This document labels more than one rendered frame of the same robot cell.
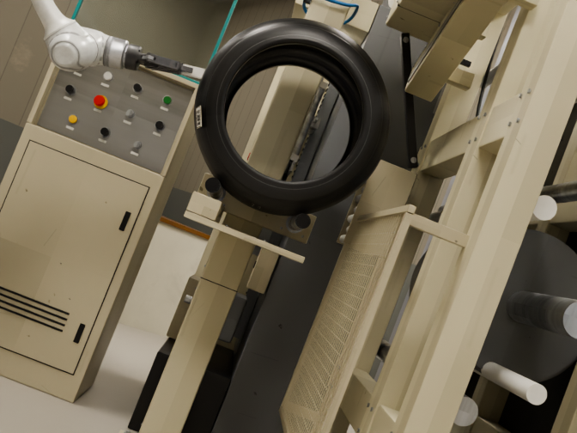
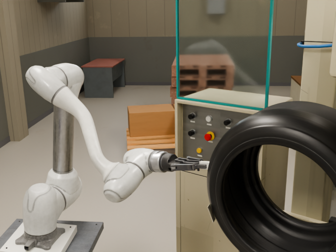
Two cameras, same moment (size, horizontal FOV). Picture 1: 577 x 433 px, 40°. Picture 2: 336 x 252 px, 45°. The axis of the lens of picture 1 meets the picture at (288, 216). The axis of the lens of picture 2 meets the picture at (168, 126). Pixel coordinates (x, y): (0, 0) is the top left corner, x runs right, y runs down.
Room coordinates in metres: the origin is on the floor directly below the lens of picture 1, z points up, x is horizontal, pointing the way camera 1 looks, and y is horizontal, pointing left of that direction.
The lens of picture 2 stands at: (1.14, -0.37, 1.79)
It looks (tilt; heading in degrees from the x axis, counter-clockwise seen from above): 17 degrees down; 39
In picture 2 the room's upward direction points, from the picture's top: 1 degrees counter-clockwise
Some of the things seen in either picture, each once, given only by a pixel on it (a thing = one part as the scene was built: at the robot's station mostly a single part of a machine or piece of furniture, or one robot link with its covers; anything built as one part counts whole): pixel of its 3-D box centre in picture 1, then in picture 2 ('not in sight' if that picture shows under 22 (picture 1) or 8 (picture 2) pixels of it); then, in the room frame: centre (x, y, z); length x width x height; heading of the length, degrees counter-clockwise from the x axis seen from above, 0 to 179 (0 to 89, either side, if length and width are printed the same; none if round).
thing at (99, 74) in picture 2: not in sight; (105, 77); (7.10, 6.07, 0.32); 1.20 x 0.64 x 0.64; 33
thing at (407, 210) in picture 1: (334, 327); not in sight; (2.26, -0.24, 0.65); 0.90 x 0.02 x 0.70; 2
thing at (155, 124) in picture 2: not in sight; (175, 129); (5.18, 2.72, 0.24); 1.31 x 0.90 x 0.47; 137
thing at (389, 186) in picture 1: (375, 209); not in sight; (2.71, -0.27, 1.05); 0.20 x 0.15 x 0.30; 2
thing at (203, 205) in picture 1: (207, 208); not in sight; (2.47, 0.24, 0.84); 0.36 x 0.09 x 0.06; 2
